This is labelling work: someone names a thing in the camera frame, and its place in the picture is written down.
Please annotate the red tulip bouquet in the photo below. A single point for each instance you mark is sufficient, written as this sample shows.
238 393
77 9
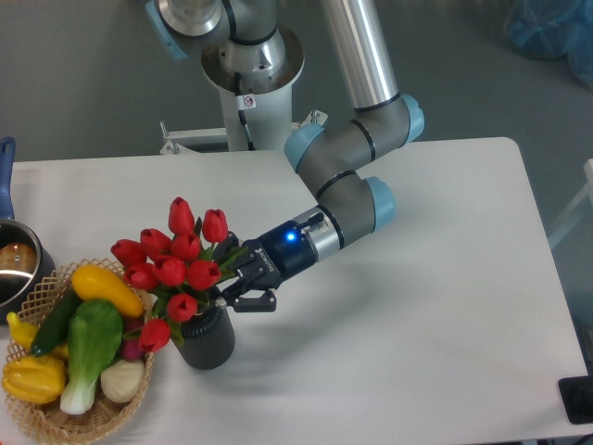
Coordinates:
182 270

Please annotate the blue plastic bag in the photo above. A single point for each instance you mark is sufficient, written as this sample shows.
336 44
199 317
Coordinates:
552 30

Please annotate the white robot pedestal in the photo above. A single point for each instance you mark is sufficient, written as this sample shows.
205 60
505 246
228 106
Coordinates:
255 87

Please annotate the yellow bell pepper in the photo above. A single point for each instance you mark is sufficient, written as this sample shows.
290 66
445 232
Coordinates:
35 380

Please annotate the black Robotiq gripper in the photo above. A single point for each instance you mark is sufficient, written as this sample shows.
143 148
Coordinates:
263 263

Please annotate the blue handled saucepan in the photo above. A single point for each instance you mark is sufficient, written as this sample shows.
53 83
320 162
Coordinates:
24 260

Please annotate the purple red radish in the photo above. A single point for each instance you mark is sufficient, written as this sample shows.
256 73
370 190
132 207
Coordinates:
130 346

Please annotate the black device at table edge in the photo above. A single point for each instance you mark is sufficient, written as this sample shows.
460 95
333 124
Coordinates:
576 395

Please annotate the small yellow gourd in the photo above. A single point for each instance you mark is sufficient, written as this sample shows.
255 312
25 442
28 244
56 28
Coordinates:
24 333

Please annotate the yellow squash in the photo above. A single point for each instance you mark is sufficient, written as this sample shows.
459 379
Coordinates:
94 282

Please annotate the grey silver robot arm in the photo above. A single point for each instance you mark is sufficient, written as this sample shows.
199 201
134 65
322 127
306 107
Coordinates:
347 207

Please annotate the dark grey ribbed vase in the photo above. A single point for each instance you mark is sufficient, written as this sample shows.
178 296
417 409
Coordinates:
208 340

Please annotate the green bok choy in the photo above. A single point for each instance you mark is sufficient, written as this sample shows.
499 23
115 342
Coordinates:
95 332

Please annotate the woven wicker basket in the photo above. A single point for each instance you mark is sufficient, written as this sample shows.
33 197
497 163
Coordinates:
47 424

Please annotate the white garlic bulb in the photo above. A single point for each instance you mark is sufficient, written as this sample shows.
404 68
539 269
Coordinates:
120 381

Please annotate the dark green cucumber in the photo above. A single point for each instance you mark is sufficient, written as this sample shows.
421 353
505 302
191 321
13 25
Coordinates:
55 327

